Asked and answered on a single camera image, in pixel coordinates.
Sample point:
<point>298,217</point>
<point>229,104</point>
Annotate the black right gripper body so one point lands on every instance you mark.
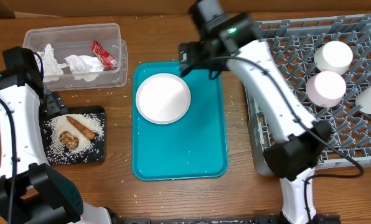
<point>195,54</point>

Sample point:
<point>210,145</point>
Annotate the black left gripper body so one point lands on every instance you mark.
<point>52,106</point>

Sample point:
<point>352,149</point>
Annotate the orange carrot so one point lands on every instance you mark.
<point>88,133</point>

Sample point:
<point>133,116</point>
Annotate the brown food scrap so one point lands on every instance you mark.
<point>69,140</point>

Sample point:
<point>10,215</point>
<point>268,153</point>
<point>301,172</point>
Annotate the white paper napkin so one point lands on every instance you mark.
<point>78,64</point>

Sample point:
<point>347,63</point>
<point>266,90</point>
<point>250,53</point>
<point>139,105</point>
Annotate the large pink plate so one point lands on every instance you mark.
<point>163,98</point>

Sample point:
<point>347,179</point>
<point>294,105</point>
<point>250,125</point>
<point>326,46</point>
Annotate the red snack wrapper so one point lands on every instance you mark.
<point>108,61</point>

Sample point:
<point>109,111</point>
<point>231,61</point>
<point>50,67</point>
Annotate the pink small bowl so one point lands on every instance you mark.
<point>326,89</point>

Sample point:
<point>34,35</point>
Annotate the light green bowl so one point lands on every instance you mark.
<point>334,56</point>

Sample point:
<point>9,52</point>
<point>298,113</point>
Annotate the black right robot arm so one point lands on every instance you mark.
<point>233,44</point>

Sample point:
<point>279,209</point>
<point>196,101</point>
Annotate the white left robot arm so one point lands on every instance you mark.
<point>30,190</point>

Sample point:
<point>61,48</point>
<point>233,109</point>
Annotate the grey dishwasher rack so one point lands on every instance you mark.
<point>293,44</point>

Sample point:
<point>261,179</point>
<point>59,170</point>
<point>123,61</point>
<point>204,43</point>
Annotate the black plastic bin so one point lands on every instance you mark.
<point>98,155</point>

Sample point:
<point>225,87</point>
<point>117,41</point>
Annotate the clear plastic bin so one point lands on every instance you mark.
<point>78,40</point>

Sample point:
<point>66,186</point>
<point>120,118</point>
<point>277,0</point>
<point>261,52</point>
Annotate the spilled white rice pile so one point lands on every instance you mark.
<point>61,124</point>

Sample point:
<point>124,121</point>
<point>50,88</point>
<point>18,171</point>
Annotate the teal serving tray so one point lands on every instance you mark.
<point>194,146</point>

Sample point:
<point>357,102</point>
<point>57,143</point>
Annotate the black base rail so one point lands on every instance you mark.
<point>265,219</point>

